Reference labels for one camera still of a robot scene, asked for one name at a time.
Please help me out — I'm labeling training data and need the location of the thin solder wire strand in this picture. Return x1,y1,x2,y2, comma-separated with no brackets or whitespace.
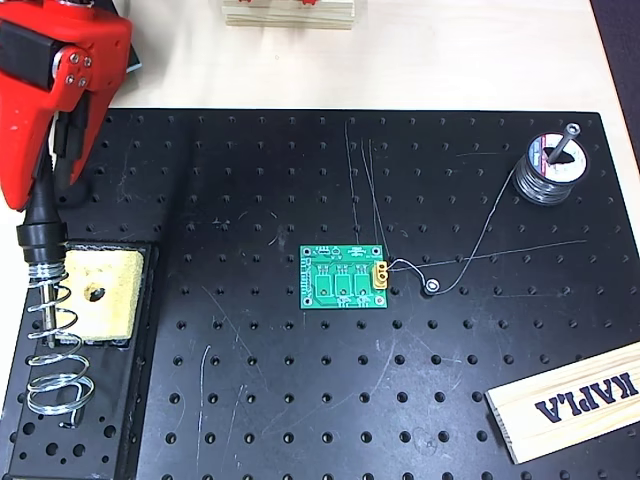
387,167,519,296

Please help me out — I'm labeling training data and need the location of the yellow cleaning sponge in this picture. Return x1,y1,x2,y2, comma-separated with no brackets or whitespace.
52,248,146,346

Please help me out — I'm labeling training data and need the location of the stack of wooden planks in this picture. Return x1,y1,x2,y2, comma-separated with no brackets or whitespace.
222,0,356,32

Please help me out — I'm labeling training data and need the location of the black stand with spring holder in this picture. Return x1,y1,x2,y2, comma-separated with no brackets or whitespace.
0,222,164,480

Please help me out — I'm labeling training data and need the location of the yellow power connector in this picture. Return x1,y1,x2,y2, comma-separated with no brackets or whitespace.
370,259,391,291

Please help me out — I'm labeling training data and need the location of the black soldering iron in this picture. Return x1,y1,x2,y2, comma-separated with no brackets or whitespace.
16,154,69,349

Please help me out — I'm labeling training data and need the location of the green circuit board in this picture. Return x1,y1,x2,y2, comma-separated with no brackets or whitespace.
298,243,390,310

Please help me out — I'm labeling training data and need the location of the metal bolt through spool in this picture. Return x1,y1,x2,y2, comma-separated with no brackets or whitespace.
547,122,584,166

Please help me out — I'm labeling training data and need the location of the wooden plank with KAPLA print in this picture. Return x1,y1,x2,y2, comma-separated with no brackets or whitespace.
484,342,640,465

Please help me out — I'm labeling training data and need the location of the black perforated breadboard plate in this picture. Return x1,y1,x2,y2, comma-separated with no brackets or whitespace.
0,108,640,480

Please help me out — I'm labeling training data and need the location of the solder wire spool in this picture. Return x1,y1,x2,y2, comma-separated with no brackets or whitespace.
512,130,591,206

